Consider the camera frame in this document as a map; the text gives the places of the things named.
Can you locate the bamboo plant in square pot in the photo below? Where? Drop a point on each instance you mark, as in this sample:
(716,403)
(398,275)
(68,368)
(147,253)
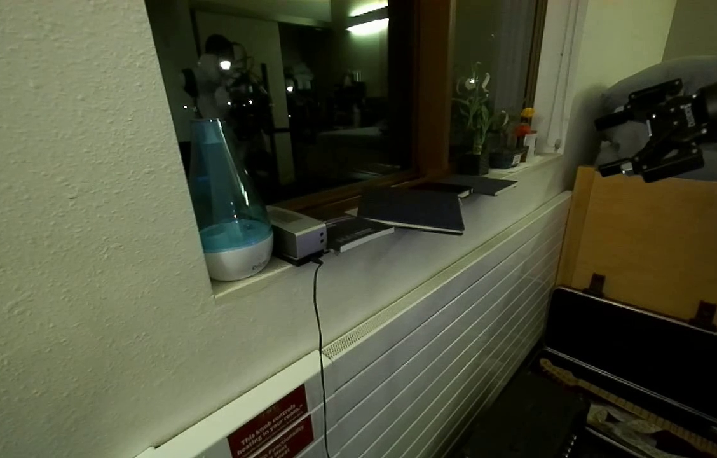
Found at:
(472,127)

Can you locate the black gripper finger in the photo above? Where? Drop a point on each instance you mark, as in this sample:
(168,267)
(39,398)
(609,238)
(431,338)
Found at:
(660,160)
(648,100)

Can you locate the blue flask-shaped humidifier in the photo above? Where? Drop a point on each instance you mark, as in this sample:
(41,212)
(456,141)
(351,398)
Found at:
(236,245)

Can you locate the red warning sticker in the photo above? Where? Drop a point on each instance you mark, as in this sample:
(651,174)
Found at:
(272,427)

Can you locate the large dark hardcover book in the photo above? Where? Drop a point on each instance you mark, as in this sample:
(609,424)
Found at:
(414,206)

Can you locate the brown wooden window frame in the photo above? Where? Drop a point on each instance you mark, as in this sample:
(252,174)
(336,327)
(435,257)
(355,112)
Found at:
(431,85)

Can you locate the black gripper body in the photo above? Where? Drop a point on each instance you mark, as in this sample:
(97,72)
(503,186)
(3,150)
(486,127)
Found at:
(693,127)

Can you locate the light wooden guitar neck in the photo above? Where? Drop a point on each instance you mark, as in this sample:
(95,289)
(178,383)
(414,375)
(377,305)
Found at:
(597,392)

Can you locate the white slatted radiator cover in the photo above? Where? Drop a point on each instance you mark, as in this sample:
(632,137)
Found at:
(426,364)

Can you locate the large wooden panel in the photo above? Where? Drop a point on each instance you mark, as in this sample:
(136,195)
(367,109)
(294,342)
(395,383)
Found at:
(665,245)

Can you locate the small grey box device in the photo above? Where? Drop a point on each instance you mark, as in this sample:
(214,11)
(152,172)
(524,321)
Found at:
(299,234)

